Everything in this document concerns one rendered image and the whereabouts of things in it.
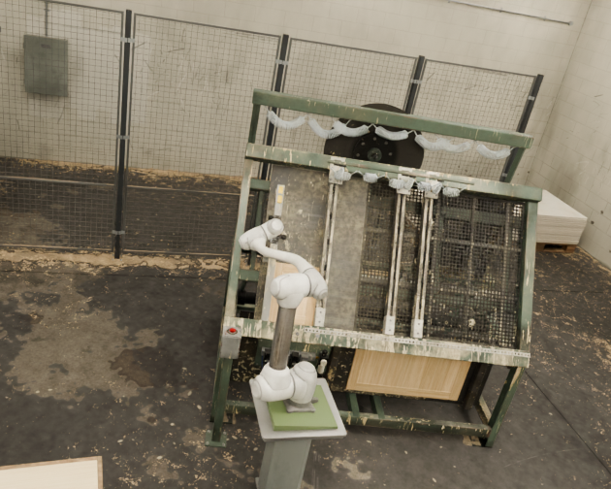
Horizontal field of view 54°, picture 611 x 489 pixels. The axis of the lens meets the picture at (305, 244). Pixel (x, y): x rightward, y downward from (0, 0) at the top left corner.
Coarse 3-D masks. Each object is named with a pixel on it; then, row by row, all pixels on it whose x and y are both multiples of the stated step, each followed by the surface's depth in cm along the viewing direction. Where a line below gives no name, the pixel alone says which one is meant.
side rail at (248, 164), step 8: (248, 160) 419; (248, 168) 419; (248, 176) 418; (248, 184) 417; (248, 192) 417; (240, 200) 415; (240, 208) 414; (240, 216) 413; (240, 224) 413; (240, 232) 412; (240, 248) 411; (232, 256) 409; (240, 256) 410; (232, 264) 408; (240, 264) 410; (232, 272) 408; (232, 280) 407; (232, 288) 406; (232, 296) 406; (232, 304) 405; (232, 312) 404
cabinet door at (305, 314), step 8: (280, 264) 417; (288, 264) 417; (280, 272) 416; (288, 272) 417; (296, 272) 418; (272, 296) 413; (272, 304) 412; (304, 304) 416; (312, 304) 416; (272, 312) 411; (296, 312) 414; (304, 312) 415; (312, 312) 416; (272, 320) 411; (296, 320) 413; (304, 320) 414; (312, 320) 415
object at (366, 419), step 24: (384, 264) 544; (240, 288) 474; (240, 312) 428; (480, 312) 502; (432, 336) 446; (240, 360) 445; (336, 360) 444; (216, 384) 424; (336, 384) 461; (480, 384) 470; (504, 384) 451; (240, 408) 436; (480, 408) 492; (504, 408) 452; (456, 432) 459; (480, 432) 461
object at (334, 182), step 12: (336, 168) 422; (336, 180) 421; (336, 192) 424; (336, 204) 423; (324, 228) 423; (324, 240) 418; (324, 252) 417; (324, 264) 416; (324, 276) 419; (324, 300) 413; (324, 312) 412
